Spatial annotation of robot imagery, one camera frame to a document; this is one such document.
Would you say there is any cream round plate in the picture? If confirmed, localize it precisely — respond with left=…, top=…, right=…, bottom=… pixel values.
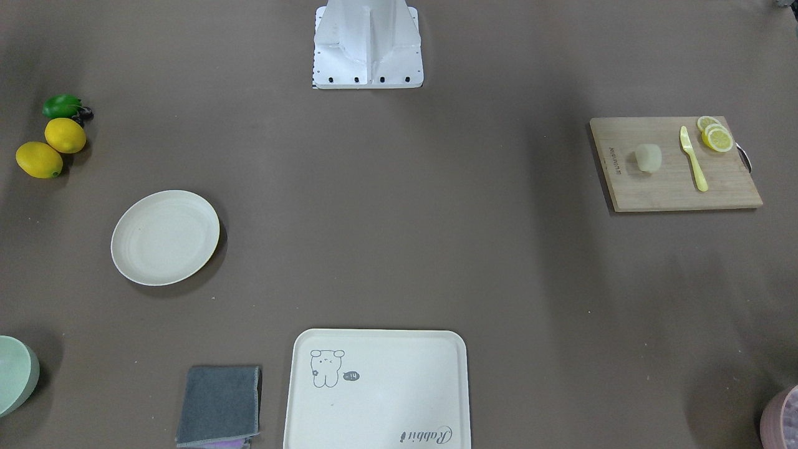
left=109, top=190, right=221, bottom=286

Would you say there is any cream rectangular tray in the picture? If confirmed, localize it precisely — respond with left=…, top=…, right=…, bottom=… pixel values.
left=283, top=329, right=471, bottom=448

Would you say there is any grey folded cloth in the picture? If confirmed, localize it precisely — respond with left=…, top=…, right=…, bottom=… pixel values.
left=176, top=365, right=261, bottom=446

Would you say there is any purple cloth under grey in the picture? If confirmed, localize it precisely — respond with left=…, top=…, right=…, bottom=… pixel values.
left=176, top=437, right=251, bottom=449

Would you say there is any wooden cutting board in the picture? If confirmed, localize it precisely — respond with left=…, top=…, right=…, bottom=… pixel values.
left=589, top=117, right=763, bottom=212

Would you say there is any yellow plastic knife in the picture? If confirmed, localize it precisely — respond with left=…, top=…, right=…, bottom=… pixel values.
left=679, top=125, right=709, bottom=191

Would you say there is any lemon slice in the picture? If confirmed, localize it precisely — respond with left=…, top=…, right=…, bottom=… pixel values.
left=696, top=115, right=735, bottom=153

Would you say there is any dark small fruit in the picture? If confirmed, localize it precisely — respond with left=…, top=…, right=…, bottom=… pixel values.
left=71, top=106, right=94, bottom=127

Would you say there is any yellow lemon upper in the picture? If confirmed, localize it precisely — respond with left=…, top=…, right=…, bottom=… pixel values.
left=44, top=118, right=87, bottom=154

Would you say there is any yellow lemon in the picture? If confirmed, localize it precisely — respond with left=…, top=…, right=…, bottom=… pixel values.
left=16, top=142, right=63, bottom=179
left=44, top=118, right=87, bottom=154

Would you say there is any green lime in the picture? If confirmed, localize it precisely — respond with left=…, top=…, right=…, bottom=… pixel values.
left=42, top=94, right=83, bottom=119

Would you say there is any yellow lemon lower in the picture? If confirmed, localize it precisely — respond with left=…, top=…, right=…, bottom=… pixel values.
left=16, top=142, right=63, bottom=179

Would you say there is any mint green bowl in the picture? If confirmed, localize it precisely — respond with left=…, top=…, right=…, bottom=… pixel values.
left=1, top=336, right=40, bottom=416

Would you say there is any pink bowl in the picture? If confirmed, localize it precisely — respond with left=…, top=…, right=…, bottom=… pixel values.
left=760, top=385, right=797, bottom=448

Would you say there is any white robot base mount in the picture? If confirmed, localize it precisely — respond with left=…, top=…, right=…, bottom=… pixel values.
left=312, top=1, right=425, bottom=89

